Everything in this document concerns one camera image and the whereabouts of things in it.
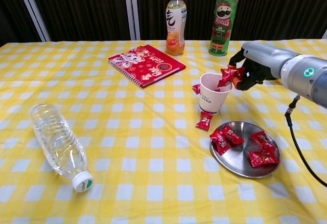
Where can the yellow white checked tablecloth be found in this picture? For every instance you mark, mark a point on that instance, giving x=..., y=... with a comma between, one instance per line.
x=153, y=144

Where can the green Pringles can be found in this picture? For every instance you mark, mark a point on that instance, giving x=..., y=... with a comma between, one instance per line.
x=223, y=17

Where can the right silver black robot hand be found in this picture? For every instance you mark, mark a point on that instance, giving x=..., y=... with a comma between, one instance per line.
x=265, y=55

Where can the dark curtain panel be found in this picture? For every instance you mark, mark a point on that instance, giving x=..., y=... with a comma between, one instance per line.
x=10, y=9
x=84, y=9
x=153, y=9
x=276, y=9

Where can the red spiral notebook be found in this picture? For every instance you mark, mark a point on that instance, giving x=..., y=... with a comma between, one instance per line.
x=148, y=65

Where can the white paper cup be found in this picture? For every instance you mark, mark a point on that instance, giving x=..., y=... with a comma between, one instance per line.
x=212, y=101

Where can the red candy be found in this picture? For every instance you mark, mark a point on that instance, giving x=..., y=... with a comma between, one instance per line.
x=231, y=134
x=219, y=142
x=196, y=88
x=227, y=77
x=204, y=122
x=263, y=157
x=260, y=138

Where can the silver metal plate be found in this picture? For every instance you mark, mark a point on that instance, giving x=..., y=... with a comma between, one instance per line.
x=242, y=157

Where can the orange drink bottle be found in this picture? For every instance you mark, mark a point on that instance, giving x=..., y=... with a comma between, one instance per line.
x=176, y=29

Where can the grey partition frame post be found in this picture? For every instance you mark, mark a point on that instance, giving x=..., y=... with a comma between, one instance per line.
x=131, y=9
x=325, y=34
x=32, y=9

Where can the clear plastic water bottle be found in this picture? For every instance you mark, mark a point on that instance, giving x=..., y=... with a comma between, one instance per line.
x=56, y=142

